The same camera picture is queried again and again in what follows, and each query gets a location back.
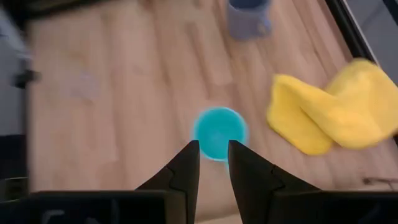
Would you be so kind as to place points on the small teal cup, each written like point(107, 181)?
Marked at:
point(217, 130)

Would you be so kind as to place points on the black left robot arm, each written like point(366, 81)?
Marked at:
point(18, 7)

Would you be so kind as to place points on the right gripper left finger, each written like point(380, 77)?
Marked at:
point(183, 174)

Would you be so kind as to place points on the black table edge clamp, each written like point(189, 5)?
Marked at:
point(26, 78)

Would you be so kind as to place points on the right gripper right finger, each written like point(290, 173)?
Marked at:
point(248, 177)

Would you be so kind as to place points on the yellow microfibre cloth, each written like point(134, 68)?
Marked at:
point(311, 118)

